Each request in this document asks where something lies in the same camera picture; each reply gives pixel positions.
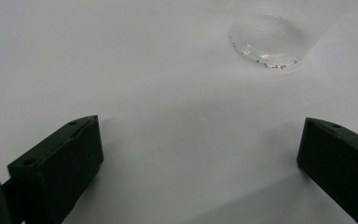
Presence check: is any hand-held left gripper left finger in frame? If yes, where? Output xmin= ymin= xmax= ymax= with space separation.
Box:
xmin=7 ymin=114 xmax=104 ymax=224

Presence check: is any clear glass dish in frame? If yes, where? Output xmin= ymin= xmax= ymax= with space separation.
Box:
xmin=228 ymin=6 xmax=321 ymax=71

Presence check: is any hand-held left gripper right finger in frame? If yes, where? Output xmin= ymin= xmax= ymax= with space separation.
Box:
xmin=296 ymin=117 xmax=358 ymax=224

